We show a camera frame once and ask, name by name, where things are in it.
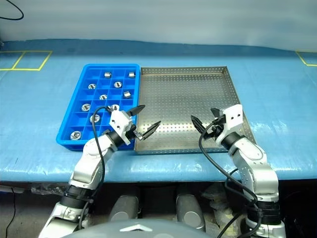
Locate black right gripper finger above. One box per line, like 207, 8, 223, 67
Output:
191, 115, 207, 134
210, 107, 225, 120

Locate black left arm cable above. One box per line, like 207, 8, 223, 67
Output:
78, 106, 112, 231

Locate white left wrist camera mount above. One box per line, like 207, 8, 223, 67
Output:
108, 110, 133, 146

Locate blue plastic table cover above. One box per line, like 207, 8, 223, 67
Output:
0, 38, 317, 184

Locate perforated metal tray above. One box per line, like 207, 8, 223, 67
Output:
133, 65, 257, 155

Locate dark grey rounded shape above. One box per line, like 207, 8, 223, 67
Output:
175, 193, 206, 233
108, 194, 139, 221

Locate blue compartment tray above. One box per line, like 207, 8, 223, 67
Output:
55, 63, 141, 151

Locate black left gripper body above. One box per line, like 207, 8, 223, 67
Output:
125, 116, 139, 144

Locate crumpled clear plastic wrap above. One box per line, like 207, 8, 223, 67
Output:
31, 183, 67, 196

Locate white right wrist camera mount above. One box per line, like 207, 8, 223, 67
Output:
215, 104, 243, 147

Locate black wall cable loop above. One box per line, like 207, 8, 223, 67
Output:
0, 0, 24, 21

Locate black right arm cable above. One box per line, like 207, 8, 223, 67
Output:
198, 120, 263, 238

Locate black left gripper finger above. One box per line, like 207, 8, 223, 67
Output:
137, 120, 161, 140
127, 105, 146, 117

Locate thin black floor wire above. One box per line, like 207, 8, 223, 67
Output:
6, 187, 17, 238

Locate grey robot torso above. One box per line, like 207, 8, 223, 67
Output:
60, 218, 206, 238

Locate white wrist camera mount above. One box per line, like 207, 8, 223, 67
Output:
215, 104, 243, 147
108, 110, 133, 146

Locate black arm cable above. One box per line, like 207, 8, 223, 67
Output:
78, 106, 112, 231
198, 120, 263, 238

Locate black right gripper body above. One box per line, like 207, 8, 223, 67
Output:
205, 118, 226, 141

